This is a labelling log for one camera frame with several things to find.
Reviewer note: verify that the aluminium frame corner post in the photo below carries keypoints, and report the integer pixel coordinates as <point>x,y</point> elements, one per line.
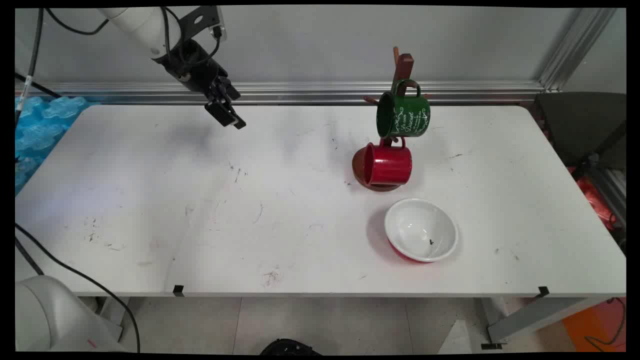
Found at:
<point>575,47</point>

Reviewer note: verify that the white rounded machine housing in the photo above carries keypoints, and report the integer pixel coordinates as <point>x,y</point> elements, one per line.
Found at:
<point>50,315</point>

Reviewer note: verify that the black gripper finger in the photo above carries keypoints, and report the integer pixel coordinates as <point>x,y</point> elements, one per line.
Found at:
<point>235,107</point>
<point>220,112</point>

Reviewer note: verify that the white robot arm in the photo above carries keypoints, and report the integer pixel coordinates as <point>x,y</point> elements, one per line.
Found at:
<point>135,22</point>

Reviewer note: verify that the red enamel mug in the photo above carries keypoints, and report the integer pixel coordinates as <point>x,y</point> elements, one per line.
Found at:
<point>390,165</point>

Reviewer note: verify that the red plastic bag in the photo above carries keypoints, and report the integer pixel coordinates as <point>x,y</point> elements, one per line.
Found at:
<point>595,200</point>

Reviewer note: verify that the white bowl red outside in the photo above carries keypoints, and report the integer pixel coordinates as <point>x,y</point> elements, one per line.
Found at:
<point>420,230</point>

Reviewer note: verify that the reddish floor mat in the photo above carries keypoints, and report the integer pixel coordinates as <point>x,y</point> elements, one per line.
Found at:
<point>595,325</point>

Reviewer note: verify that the green enamel mug white lettering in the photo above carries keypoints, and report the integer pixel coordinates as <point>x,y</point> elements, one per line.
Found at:
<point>407,115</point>

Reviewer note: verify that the black tape piece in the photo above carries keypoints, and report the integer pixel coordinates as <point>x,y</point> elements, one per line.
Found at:
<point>178,290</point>
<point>543,291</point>

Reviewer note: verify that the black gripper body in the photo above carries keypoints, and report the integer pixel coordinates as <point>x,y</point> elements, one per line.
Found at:
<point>192,65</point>

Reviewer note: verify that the black round floor object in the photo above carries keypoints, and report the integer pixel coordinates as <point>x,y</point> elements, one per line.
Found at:
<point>290,347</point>

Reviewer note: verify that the white table leg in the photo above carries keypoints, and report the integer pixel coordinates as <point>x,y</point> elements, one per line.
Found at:
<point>114,315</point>

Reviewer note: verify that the blue bumpy foam sheet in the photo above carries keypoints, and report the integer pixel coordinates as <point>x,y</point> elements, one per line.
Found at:
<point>42,130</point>

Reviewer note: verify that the brown wooden mug tree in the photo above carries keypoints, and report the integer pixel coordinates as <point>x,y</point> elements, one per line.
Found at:
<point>404,67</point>

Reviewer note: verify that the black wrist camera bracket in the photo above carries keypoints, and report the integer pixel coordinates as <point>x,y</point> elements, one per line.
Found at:
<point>200,20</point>

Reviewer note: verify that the grey table leg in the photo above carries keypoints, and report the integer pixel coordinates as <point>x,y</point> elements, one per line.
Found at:
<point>535,315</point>

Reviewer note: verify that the short aluminium frame rail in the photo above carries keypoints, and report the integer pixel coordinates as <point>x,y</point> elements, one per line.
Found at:
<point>612,187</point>

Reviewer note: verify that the long aluminium frame rail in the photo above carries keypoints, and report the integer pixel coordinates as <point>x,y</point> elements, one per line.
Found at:
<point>310,92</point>

